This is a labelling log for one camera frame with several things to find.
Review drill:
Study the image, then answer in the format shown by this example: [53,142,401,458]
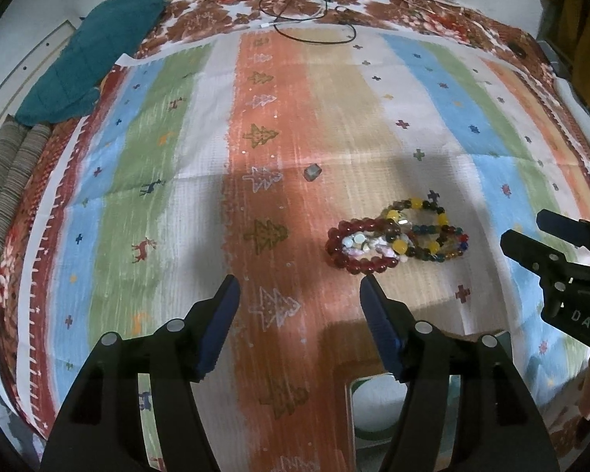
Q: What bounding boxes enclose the black cable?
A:
[258,0,360,46]

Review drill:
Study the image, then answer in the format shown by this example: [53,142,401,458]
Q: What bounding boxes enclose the yellow and dark bead bracelet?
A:
[381,189,450,237]

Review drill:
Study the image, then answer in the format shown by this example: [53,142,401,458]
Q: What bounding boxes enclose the white shell bracelet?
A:
[341,232,399,261]

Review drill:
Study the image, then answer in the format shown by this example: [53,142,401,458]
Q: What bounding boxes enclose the green bangle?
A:
[350,376,409,441]

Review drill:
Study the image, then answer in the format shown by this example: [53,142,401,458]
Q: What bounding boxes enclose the red bead bracelet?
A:
[326,217,404,275]

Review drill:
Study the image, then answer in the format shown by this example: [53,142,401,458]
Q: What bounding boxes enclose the white wooden headboard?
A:
[0,20,79,158]

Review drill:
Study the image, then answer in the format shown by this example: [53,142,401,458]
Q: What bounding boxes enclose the striped printed cloth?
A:
[10,29,590,472]

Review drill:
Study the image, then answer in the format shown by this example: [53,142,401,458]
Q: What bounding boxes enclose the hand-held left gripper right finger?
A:
[360,274,561,472]

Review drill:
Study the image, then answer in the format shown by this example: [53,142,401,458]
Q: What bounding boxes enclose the yellow hanging cloth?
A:
[541,0,590,114]

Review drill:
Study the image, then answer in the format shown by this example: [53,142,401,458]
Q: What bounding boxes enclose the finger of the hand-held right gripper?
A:
[537,209,590,269]
[500,229,590,306]

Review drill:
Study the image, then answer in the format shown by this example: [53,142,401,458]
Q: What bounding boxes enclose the teal quilted cushion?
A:
[17,0,183,126]

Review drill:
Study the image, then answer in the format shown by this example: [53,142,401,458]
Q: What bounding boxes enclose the white padded object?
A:
[553,79,590,163]

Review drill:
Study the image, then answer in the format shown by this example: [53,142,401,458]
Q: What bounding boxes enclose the multicolour glass bead bracelet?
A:
[398,221,470,264]

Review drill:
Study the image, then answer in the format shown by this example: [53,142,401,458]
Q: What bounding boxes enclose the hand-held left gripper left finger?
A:
[39,274,242,472]

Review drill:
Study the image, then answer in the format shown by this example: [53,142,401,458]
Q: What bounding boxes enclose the brown striped pillow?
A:
[0,123,52,254]
[0,118,30,244]

